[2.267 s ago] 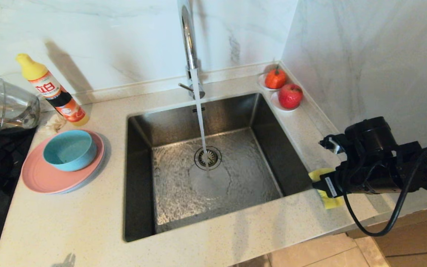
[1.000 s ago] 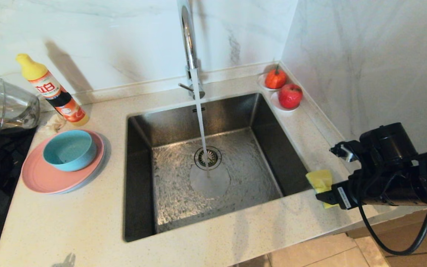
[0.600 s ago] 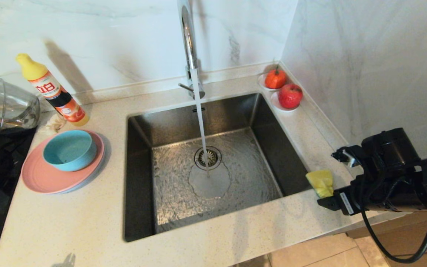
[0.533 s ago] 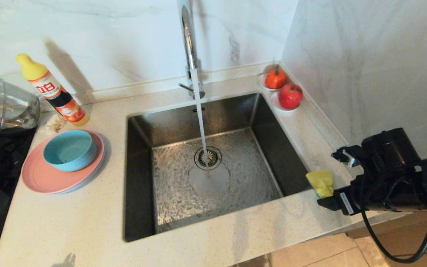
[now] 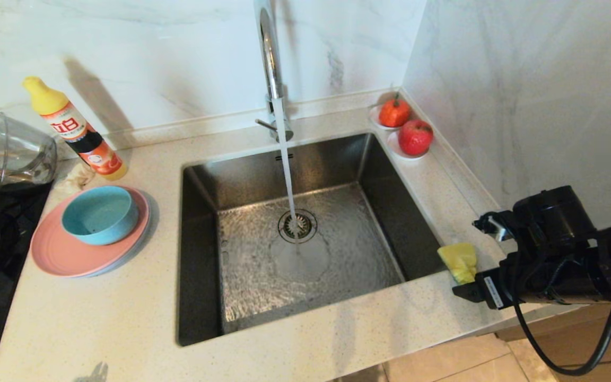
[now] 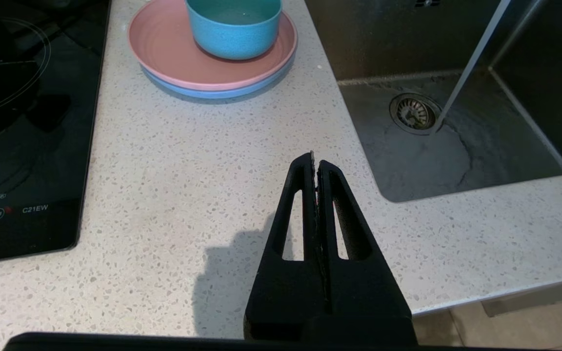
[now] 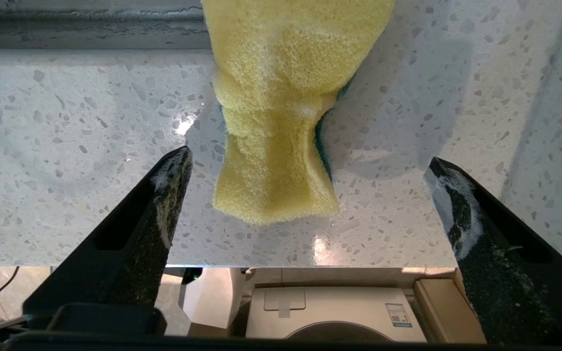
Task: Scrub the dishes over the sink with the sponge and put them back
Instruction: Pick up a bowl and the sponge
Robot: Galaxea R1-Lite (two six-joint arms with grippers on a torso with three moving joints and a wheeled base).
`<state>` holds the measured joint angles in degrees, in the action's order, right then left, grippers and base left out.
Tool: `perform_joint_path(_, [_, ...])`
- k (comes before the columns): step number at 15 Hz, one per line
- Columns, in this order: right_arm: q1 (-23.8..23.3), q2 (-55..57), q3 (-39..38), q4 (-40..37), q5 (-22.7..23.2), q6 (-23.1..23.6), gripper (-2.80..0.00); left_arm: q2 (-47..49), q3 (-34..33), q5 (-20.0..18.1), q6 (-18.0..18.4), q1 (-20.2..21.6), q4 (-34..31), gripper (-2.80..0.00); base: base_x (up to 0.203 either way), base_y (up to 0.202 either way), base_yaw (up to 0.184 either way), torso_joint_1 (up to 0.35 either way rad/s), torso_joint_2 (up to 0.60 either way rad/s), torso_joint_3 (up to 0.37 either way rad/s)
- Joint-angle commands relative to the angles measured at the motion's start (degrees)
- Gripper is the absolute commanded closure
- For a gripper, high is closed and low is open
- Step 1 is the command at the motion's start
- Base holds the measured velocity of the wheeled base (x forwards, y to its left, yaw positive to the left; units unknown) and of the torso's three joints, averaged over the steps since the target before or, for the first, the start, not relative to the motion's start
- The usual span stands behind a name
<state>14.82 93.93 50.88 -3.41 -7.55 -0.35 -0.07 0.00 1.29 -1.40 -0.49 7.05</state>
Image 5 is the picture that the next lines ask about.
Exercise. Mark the yellow green sponge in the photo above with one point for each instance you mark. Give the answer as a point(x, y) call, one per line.
point(459, 260)

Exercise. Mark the chrome faucet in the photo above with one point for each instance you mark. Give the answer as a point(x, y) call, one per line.
point(269, 58)

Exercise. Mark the grey plate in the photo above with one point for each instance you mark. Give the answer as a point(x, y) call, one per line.
point(154, 220)

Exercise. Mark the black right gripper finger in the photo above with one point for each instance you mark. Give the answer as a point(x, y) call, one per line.
point(488, 292)

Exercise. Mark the clear glass jug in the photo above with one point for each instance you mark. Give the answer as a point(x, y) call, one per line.
point(19, 151)

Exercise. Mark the orange toy pumpkin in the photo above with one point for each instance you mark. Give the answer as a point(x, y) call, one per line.
point(394, 112)

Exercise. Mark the stainless steel sink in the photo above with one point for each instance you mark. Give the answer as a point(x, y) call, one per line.
point(348, 286)

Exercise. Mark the orange dish soap bottle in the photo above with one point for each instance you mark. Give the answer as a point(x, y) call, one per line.
point(72, 130)

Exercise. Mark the pink plate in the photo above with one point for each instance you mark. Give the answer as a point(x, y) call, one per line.
point(59, 254)

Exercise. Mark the wooden cabinet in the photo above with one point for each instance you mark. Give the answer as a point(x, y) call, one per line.
point(560, 339)

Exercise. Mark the blue bowl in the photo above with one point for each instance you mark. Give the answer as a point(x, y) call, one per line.
point(99, 215)

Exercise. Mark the small white dish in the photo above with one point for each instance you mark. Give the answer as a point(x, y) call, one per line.
point(395, 150)
point(374, 118)

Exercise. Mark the red toy apple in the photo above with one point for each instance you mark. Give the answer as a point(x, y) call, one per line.
point(416, 137)

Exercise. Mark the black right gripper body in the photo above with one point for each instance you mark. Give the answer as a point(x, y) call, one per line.
point(560, 278)

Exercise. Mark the metal drain strainer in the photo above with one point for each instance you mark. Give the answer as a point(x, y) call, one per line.
point(305, 223)

